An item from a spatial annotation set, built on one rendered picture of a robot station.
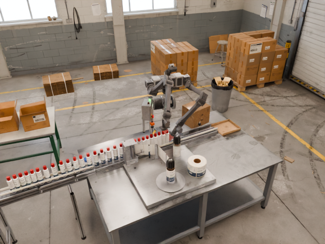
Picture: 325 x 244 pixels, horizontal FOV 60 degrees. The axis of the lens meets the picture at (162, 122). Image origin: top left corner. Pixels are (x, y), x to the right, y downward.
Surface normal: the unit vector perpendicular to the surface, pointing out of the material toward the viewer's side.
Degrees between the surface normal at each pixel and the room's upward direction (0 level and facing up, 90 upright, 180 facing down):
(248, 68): 87
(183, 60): 91
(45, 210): 0
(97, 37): 90
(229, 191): 0
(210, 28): 90
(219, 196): 0
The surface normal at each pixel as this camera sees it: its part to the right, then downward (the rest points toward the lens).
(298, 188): -0.01, -0.84
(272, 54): 0.37, 0.48
